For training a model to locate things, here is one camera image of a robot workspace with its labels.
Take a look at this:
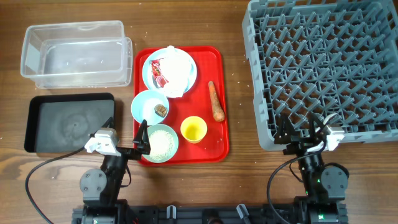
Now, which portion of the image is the brown food lump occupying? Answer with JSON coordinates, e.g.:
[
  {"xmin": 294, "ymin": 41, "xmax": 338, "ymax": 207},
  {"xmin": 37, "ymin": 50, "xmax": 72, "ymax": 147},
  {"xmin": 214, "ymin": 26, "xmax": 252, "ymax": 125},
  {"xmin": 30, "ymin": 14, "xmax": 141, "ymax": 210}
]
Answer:
[{"xmin": 154, "ymin": 104, "xmax": 168, "ymax": 118}]

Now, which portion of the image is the black tray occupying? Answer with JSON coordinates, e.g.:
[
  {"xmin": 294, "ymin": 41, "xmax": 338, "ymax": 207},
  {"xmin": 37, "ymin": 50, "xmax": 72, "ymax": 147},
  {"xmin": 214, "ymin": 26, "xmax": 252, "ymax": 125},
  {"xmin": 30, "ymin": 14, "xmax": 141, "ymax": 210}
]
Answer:
[{"xmin": 24, "ymin": 93, "xmax": 116, "ymax": 153}]

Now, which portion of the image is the white napkin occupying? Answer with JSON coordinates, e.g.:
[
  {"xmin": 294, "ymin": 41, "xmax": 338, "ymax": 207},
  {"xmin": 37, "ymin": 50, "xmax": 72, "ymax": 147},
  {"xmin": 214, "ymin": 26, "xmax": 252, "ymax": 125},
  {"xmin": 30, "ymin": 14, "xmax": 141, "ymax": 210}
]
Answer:
[{"xmin": 154, "ymin": 45, "xmax": 192, "ymax": 98}]

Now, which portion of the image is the red serving tray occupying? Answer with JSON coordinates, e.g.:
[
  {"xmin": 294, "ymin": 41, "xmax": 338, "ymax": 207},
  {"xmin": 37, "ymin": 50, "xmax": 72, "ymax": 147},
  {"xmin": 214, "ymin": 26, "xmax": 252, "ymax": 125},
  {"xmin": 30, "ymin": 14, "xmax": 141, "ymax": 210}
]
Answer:
[{"xmin": 160, "ymin": 46, "xmax": 229, "ymax": 166}]

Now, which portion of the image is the light blue bowl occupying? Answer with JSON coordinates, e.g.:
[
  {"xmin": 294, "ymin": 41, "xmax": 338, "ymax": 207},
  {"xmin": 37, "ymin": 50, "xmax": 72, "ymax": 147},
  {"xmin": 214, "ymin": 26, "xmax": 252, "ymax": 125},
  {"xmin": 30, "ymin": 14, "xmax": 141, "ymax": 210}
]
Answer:
[{"xmin": 131, "ymin": 90, "xmax": 170, "ymax": 126}]

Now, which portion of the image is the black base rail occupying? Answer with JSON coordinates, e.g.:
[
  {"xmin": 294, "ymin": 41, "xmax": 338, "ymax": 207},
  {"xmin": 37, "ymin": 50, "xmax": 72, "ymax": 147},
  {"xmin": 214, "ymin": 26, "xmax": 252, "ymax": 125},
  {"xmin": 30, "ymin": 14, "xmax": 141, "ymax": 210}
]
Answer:
[{"xmin": 71, "ymin": 203, "xmax": 348, "ymax": 224}]

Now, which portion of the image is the yellow cup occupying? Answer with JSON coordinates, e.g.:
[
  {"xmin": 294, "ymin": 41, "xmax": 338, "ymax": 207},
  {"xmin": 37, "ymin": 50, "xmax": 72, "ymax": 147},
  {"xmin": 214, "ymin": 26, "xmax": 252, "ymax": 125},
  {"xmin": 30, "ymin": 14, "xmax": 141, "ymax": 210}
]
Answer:
[{"xmin": 180, "ymin": 116, "xmax": 208, "ymax": 144}]

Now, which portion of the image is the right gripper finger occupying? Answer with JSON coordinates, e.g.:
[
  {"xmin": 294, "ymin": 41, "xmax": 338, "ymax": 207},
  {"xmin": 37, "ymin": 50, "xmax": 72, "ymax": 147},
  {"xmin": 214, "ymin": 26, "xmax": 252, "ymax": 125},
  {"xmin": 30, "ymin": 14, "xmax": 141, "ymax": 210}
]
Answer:
[
  {"xmin": 274, "ymin": 114, "xmax": 300, "ymax": 144},
  {"xmin": 309, "ymin": 113, "xmax": 326, "ymax": 140}
]

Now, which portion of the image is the large light blue plate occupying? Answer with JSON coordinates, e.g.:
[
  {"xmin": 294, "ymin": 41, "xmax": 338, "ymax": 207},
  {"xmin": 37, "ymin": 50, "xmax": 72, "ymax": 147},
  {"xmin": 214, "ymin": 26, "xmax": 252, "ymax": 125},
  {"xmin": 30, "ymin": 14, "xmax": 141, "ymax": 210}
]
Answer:
[{"xmin": 142, "ymin": 45, "xmax": 198, "ymax": 98}]

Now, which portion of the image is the white rice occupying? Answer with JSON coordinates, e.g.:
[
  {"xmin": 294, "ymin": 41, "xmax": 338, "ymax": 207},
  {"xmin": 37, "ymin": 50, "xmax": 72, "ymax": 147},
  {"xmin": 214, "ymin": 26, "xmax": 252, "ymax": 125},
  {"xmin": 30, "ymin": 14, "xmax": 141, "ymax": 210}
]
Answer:
[{"xmin": 149, "ymin": 130, "xmax": 174, "ymax": 161}]

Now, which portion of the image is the red snack wrapper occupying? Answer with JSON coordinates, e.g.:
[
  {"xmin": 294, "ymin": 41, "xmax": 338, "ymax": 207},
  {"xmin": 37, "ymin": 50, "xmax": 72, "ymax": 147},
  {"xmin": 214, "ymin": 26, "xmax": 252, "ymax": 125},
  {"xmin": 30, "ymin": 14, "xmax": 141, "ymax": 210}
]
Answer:
[{"xmin": 150, "ymin": 58, "xmax": 169, "ymax": 88}]

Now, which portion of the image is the green bowl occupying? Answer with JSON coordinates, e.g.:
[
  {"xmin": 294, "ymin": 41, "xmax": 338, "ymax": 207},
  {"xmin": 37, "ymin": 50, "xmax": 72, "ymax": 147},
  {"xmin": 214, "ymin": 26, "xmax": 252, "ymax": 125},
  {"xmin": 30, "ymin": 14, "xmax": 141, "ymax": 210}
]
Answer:
[{"xmin": 143, "ymin": 124, "xmax": 179, "ymax": 164}]

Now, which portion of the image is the orange carrot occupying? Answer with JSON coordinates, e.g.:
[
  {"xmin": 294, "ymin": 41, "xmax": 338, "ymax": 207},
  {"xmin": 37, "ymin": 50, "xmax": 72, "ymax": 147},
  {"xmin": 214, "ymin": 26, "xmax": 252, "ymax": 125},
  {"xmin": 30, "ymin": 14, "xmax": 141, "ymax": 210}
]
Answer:
[{"xmin": 208, "ymin": 81, "xmax": 225, "ymax": 122}]

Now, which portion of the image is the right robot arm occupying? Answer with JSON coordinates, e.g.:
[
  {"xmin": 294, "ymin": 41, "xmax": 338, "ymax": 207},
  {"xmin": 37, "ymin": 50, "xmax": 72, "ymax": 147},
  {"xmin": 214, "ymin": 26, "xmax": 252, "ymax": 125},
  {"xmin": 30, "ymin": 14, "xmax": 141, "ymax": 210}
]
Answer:
[{"xmin": 266, "ymin": 114, "xmax": 349, "ymax": 223}]

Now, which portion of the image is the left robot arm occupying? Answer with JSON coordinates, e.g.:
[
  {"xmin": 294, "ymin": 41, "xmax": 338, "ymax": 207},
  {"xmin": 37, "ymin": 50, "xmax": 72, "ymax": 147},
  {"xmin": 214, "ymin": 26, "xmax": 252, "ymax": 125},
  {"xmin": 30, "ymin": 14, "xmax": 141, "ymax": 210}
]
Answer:
[{"xmin": 72, "ymin": 117, "xmax": 150, "ymax": 224}]

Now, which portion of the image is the grey dishwasher rack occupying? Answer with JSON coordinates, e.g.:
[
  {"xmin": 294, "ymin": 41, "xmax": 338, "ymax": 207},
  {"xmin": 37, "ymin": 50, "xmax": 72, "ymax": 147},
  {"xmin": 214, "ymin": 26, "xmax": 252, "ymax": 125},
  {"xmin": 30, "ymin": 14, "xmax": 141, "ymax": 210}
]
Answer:
[{"xmin": 242, "ymin": 1, "xmax": 397, "ymax": 151}]

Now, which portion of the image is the clear plastic bin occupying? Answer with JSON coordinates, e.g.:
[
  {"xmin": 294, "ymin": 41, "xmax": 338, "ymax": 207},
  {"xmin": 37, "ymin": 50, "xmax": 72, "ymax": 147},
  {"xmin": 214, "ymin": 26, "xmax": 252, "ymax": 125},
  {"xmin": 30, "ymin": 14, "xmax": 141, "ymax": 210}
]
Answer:
[{"xmin": 21, "ymin": 21, "xmax": 133, "ymax": 89}]

